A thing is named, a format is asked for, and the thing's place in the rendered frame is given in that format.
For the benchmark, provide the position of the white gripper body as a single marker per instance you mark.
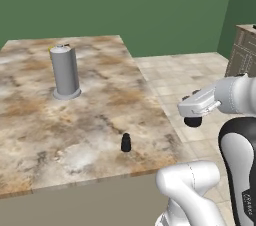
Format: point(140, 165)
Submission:
point(199, 104)

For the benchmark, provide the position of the small yellow object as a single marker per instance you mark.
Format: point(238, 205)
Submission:
point(49, 49)

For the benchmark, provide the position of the beige cabinet run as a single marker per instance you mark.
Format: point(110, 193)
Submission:
point(242, 53)

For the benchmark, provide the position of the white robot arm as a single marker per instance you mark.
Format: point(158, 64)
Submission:
point(191, 186)

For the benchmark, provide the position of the black shaker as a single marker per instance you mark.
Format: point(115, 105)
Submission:
point(125, 143)
point(193, 122)

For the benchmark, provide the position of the grey cylindrical canister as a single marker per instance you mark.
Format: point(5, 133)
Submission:
point(65, 71)

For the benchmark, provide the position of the marble-top dining counter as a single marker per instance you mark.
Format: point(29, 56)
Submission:
point(83, 203)

